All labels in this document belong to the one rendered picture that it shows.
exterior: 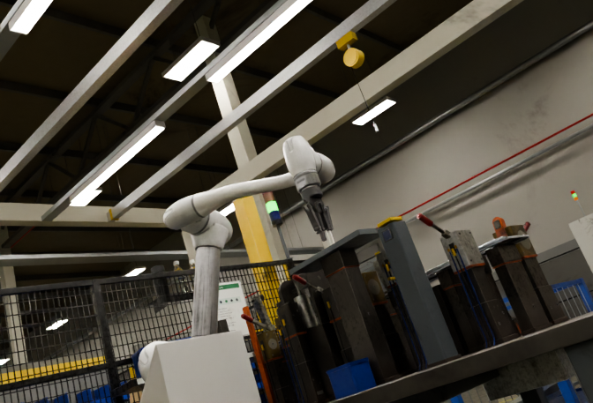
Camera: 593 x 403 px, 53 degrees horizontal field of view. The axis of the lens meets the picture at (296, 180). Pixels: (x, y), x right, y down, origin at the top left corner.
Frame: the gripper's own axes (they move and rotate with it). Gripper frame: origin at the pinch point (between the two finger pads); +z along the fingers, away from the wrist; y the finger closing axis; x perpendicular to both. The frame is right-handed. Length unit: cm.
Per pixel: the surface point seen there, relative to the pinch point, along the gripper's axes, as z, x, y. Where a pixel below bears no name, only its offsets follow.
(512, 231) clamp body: 16, 48, -41
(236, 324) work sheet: -1, -114, -64
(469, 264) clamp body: 25.7, 41.6, -7.3
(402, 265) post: 19.9, 27.2, 6.9
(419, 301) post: 31.5, 28.3, 7.1
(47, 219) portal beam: -208, -424, -158
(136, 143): -202, -251, -148
